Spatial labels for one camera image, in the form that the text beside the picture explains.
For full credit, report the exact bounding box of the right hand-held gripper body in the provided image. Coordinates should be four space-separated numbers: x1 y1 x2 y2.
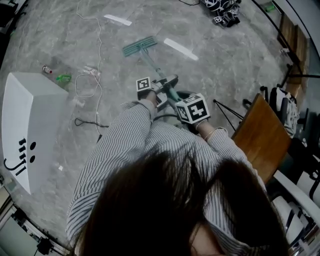
174 90 210 131

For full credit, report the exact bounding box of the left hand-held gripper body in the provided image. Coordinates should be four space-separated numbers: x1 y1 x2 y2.
135 76 173 110

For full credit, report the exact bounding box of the teal mop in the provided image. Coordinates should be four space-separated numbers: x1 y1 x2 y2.
121 35 186 106

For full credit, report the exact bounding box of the person's right forearm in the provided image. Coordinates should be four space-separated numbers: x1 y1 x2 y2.
195 119 242 157

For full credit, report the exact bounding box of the person's left forearm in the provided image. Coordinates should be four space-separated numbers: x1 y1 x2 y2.
109 91 158 151

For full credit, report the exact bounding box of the black tripod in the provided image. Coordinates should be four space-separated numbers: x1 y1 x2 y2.
212 99 245 132

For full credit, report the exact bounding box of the person's striped shirt torso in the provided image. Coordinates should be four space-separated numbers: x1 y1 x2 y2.
65 117 270 256

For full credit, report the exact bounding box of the brown wooden table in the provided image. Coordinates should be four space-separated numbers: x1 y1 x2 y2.
230 93 293 185

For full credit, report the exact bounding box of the spare gripper with patterned block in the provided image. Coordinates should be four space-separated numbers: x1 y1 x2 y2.
212 8 241 29

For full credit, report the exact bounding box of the black chair with grey clothes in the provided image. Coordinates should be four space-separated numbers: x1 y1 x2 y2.
259 85 302 140

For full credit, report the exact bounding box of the white box with black print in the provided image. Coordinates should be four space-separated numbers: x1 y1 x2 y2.
1 72 70 196

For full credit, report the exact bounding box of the brown wooden panel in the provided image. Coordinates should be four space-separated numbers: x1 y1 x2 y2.
276 14 310 100

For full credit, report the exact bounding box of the white chair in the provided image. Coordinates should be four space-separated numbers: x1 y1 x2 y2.
268 169 320 253

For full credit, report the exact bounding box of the small black device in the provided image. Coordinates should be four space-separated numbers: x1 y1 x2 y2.
36 238 55 255

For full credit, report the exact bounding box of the thin wrist bracelet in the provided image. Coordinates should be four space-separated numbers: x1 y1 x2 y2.
202 126 229 142

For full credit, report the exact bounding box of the white cable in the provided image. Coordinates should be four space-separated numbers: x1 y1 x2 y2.
74 0 104 137

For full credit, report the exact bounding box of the black cable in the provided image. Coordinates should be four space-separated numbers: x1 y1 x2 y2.
74 117 110 129

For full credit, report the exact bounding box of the metal frame rack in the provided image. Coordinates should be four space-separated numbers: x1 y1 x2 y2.
0 192 70 256

